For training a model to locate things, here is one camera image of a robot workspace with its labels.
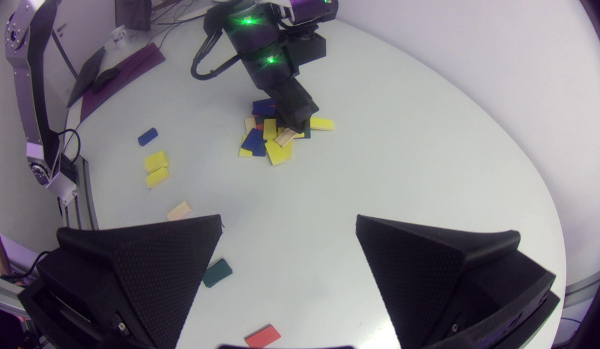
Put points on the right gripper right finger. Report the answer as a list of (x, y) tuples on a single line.
[(435, 281)]

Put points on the black keyboard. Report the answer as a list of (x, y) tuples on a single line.
[(86, 74)]

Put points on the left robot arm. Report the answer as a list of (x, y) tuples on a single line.
[(254, 36)]

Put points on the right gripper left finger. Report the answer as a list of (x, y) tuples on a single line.
[(135, 281)]

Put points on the green wooden block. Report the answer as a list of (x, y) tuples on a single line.
[(217, 273), (306, 133)]

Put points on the black computer mouse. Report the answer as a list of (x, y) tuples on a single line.
[(105, 79)]

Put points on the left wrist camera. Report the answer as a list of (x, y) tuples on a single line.
[(307, 48)]

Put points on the white mug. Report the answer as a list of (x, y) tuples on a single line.
[(119, 37)]

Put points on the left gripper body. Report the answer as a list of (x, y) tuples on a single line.
[(292, 99)]

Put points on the yellow wooden block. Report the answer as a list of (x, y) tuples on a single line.
[(157, 177), (156, 161), (269, 129), (322, 124), (244, 152), (279, 152)]

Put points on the natural wooden block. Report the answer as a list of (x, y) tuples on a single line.
[(284, 137), (179, 211), (250, 125)]

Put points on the dark mat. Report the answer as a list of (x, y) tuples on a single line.
[(123, 77)]

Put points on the blue wooden block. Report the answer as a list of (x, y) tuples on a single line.
[(254, 141), (263, 107), (148, 136)]

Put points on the dark screen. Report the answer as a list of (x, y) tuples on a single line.
[(133, 14)]

